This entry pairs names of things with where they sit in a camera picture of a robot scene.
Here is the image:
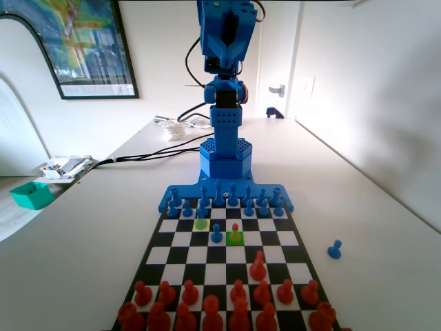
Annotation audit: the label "blue chess queen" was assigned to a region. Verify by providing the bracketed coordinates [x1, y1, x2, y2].
[227, 183, 240, 208]

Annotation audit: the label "red chess queen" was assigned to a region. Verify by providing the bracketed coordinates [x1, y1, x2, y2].
[228, 298, 252, 331]

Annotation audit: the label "red chess rook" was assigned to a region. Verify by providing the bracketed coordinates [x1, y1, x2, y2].
[309, 301, 337, 331]
[117, 301, 145, 331]

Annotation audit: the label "clear plastic packet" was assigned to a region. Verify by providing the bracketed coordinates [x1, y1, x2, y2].
[185, 117, 212, 129]

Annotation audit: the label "white stacked cups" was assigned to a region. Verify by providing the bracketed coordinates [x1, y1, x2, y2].
[161, 119, 187, 142]

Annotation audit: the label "black framed poster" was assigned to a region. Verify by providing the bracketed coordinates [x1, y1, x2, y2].
[0, 0, 140, 101]

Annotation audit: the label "cardboard tray with clutter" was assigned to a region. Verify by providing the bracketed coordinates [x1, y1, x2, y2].
[33, 154, 94, 184]

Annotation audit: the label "black and white chessboard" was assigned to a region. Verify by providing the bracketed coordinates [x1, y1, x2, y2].
[110, 198, 345, 331]

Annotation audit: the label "white arched door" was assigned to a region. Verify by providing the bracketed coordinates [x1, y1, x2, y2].
[0, 72, 50, 177]

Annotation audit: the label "green plastic box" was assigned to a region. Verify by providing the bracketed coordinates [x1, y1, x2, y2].
[9, 181, 56, 211]

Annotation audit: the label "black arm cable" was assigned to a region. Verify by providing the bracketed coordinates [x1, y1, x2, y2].
[185, 36, 207, 91]

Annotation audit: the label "red black servo wire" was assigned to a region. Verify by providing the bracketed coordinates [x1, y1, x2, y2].
[254, 1, 267, 26]

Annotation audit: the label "blue base plate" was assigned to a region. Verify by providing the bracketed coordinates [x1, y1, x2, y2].
[158, 168, 294, 213]

